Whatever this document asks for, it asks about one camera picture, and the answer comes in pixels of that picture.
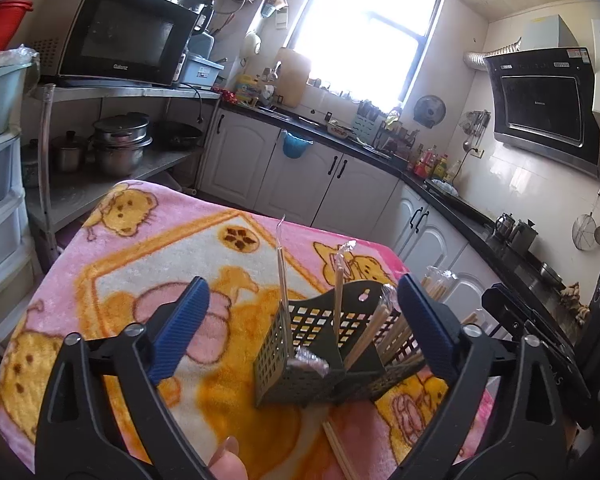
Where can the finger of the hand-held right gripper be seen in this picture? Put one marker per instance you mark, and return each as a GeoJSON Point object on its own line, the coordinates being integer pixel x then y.
{"type": "Point", "coordinates": [505, 307]}

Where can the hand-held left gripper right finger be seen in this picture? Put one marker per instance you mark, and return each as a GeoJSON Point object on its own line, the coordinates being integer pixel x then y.
{"type": "Point", "coordinates": [425, 325]}

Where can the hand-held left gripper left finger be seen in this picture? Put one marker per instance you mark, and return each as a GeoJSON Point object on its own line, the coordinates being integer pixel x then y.
{"type": "Point", "coordinates": [180, 320]}

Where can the dark grey utensil holder basket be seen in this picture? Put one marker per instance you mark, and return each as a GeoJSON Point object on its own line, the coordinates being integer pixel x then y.
{"type": "Point", "coordinates": [290, 375]}

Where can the hanging kitchen utensils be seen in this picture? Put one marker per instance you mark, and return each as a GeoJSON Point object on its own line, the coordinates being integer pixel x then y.
{"type": "Point", "coordinates": [475, 130]}

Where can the person's left hand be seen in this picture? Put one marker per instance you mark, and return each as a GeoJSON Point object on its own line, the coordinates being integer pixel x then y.
{"type": "Point", "coordinates": [229, 462]}

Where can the steel kettle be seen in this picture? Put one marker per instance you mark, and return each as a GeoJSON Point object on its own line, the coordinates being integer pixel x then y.
{"type": "Point", "coordinates": [524, 237]}

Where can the pink and orange printed blanket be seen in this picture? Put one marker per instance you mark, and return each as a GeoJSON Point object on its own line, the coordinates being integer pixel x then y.
{"type": "Point", "coordinates": [130, 260]}

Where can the glass french press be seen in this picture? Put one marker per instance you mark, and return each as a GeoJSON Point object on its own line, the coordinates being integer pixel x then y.
{"type": "Point", "coordinates": [503, 227]}

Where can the round mesh strainer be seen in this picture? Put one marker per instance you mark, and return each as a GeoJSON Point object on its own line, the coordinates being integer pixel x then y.
{"type": "Point", "coordinates": [584, 232]}

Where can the metal kitchen rack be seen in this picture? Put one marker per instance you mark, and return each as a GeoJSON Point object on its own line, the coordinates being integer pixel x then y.
{"type": "Point", "coordinates": [105, 180]}

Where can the group of condiment bottles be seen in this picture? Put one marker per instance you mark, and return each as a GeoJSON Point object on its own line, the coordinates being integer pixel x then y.
{"type": "Point", "coordinates": [430, 162]}

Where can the black wok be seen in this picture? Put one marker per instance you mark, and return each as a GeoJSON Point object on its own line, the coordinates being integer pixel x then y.
{"type": "Point", "coordinates": [177, 136]}

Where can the stacked steel pots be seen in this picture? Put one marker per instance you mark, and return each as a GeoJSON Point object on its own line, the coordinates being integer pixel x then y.
{"type": "Point", "coordinates": [121, 145]}

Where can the small steel pot with lid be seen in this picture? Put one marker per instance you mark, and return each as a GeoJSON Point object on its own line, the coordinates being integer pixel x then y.
{"type": "Point", "coordinates": [69, 152]}

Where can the black range hood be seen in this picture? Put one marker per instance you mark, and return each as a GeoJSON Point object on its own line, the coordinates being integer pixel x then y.
{"type": "Point", "coordinates": [545, 105]}

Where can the blue hanging bin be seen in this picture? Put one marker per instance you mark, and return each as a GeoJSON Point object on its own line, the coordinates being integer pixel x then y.
{"type": "Point", "coordinates": [296, 146]}

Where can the patterned bowl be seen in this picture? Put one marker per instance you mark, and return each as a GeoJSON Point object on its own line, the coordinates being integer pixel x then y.
{"type": "Point", "coordinates": [341, 131]}

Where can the knife holder with knives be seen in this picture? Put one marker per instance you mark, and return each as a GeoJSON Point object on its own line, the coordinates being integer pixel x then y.
{"type": "Point", "coordinates": [367, 117]}

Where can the white plastic drawer unit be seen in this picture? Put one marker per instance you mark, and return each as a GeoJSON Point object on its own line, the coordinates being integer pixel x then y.
{"type": "Point", "coordinates": [0, 170]}

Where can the yellow detergent pack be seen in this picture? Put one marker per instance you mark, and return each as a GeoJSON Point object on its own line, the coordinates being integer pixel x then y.
{"type": "Point", "coordinates": [247, 89]}

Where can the light blue plastic box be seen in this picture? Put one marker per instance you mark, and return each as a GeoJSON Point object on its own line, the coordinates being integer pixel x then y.
{"type": "Point", "coordinates": [202, 71]}

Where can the black microwave oven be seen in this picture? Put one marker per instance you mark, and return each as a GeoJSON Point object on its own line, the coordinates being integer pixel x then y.
{"type": "Point", "coordinates": [120, 35]}

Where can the kitchen window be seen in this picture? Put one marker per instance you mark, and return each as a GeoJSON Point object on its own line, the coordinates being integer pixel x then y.
{"type": "Point", "coordinates": [365, 30]}

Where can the black blender jug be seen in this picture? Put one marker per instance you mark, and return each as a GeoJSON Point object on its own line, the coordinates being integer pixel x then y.
{"type": "Point", "coordinates": [197, 10]}

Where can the red plastic bucket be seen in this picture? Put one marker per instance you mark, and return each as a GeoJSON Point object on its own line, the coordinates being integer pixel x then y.
{"type": "Point", "coordinates": [2, 25]}

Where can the round wall fan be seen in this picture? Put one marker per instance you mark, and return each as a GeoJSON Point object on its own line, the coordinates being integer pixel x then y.
{"type": "Point", "coordinates": [429, 111]}

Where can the aluminium exhaust duct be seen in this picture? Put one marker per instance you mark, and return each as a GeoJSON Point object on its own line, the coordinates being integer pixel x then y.
{"type": "Point", "coordinates": [485, 57]}

